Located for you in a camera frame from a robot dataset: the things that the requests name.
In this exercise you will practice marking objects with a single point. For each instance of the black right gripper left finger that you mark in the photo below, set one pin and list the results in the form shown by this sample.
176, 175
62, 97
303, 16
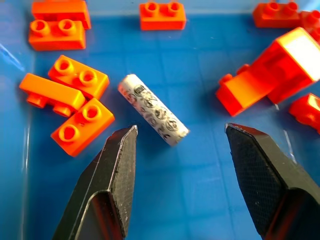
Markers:
110, 180

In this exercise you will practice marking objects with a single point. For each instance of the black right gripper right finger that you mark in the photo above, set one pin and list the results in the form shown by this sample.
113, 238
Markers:
270, 185

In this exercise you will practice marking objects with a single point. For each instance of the blue plastic bin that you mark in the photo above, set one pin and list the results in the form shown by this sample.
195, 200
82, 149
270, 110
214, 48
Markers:
175, 155

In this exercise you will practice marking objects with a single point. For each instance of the orange two-stud building brick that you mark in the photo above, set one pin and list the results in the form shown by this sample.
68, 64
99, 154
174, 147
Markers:
306, 111
240, 95
52, 93
57, 35
80, 76
82, 126
60, 11
311, 25
276, 15
287, 65
162, 16

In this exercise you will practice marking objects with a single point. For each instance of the white printed battery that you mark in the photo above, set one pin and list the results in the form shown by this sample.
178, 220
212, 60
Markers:
152, 108

